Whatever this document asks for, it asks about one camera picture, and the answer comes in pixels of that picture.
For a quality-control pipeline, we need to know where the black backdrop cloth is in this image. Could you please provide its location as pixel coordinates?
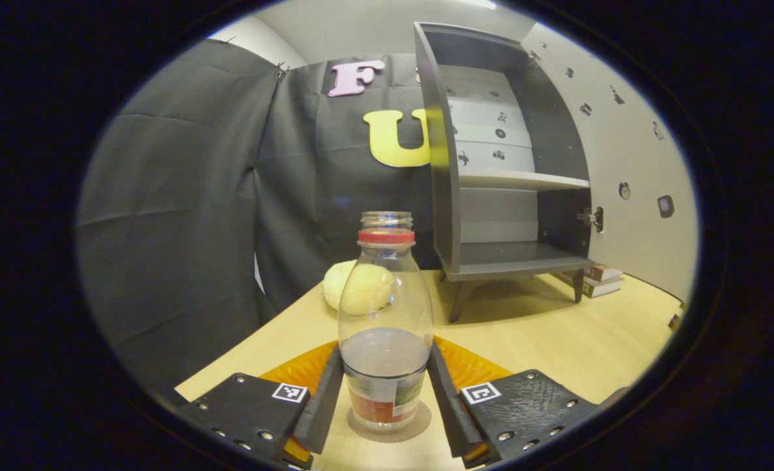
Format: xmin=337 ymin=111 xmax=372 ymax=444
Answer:
xmin=76 ymin=39 xmax=454 ymax=401

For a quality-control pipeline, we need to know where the dark grey cabinet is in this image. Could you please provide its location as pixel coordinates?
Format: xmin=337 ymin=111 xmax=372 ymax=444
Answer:
xmin=413 ymin=22 xmax=595 ymax=324

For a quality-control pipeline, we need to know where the round brown coaster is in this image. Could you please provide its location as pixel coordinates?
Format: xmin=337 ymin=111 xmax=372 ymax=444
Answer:
xmin=346 ymin=399 xmax=434 ymax=444

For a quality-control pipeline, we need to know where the beige cabinet door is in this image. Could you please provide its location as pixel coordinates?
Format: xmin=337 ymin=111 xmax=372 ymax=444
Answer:
xmin=521 ymin=23 xmax=700 ymax=304

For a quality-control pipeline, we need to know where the clear bottle with red label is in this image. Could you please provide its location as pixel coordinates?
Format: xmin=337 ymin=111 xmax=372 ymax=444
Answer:
xmin=337 ymin=211 xmax=435 ymax=431

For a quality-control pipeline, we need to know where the grey brown book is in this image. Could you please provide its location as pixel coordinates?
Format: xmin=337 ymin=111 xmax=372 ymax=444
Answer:
xmin=555 ymin=273 xmax=624 ymax=300

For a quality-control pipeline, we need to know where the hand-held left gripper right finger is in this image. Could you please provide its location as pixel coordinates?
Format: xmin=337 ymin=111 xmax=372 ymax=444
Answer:
xmin=426 ymin=337 xmax=600 ymax=470

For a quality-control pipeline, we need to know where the pale yellow round cushion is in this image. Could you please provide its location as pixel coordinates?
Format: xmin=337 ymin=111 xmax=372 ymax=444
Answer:
xmin=322 ymin=260 xmax=395 ymax=317

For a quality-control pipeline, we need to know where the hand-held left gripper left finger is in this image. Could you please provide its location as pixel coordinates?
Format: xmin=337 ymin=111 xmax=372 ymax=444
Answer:
xmin=177 ymin=340 xmax=346 ymax=470

